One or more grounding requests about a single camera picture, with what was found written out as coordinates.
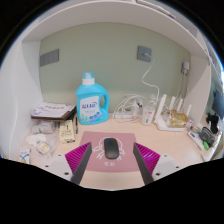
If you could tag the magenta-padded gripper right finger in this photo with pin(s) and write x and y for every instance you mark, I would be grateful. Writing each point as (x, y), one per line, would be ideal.
(146, 158)

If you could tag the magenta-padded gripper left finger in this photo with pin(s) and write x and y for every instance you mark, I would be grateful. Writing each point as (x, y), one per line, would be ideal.
(79, 157)

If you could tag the black computer mouse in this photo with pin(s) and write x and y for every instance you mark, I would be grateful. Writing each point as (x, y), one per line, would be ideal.
(111, 148)

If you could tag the pink printed mouse pad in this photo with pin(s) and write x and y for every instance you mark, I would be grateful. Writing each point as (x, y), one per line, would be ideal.
(126, 140)

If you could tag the small beige box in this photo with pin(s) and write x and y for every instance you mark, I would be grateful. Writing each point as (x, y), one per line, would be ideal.
(67, 131)

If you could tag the dark pen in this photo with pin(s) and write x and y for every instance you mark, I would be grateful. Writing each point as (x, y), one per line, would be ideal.
(76, 125)

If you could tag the white router with antennas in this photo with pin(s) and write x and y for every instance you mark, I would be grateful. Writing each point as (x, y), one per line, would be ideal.
(161, 123)

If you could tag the clear plastic bags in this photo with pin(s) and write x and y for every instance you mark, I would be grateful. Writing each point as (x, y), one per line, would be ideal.
(41, 144)

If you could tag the clear plastic bottle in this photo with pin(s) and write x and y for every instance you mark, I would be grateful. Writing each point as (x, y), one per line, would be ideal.
(148, 113)

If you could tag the grey wrapped packets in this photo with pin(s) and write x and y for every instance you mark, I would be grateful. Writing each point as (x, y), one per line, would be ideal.
(43, 127)

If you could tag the white power strip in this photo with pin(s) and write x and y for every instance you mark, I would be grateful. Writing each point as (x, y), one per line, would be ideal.
(125, 115)

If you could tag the gold foil bag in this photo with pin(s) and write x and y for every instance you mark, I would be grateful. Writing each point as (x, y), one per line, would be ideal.
(178, 119)

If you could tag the blue detergent bottle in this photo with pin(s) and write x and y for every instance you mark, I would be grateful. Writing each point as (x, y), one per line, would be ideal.
(90, 106)

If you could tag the small snack packet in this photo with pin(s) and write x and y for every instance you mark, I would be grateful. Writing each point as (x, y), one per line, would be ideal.
(25, 155)

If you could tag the stack of books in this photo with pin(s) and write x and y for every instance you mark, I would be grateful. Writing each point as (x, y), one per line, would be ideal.
(51, 110)

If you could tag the small green container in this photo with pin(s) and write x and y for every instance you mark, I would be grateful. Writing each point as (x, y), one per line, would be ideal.
(206, 145)

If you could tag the grey zip pouch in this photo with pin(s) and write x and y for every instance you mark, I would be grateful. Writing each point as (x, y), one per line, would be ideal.
(207, 135)

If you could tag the black bag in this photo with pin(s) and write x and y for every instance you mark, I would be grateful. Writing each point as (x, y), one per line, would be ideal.
(212, 121)

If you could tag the dark computer monitor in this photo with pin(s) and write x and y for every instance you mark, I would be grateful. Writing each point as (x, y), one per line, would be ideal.
(219, 103)

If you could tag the white wall charger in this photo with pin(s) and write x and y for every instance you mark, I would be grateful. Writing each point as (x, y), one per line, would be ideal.
(185, 67)

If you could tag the grey blank wall plate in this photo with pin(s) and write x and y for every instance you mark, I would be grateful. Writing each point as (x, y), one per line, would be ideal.
(49, 57)

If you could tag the grey wall socket plate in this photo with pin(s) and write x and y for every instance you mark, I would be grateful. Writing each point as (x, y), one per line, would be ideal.
(144, 53)

